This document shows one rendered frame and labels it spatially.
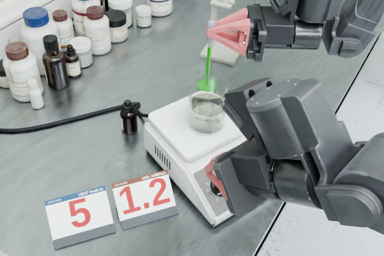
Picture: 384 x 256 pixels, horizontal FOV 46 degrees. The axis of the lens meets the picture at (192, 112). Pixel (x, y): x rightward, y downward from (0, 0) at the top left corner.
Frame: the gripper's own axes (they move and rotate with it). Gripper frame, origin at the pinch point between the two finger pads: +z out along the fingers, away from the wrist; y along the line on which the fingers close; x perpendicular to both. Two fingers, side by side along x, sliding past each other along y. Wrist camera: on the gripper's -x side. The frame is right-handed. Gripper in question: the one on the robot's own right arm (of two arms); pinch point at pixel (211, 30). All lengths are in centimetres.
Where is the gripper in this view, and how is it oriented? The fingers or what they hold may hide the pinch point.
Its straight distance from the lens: 83.7
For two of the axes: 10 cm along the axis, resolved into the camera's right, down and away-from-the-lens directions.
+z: -10.0, -0.3, -0.3
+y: 0.0, 6.8, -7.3
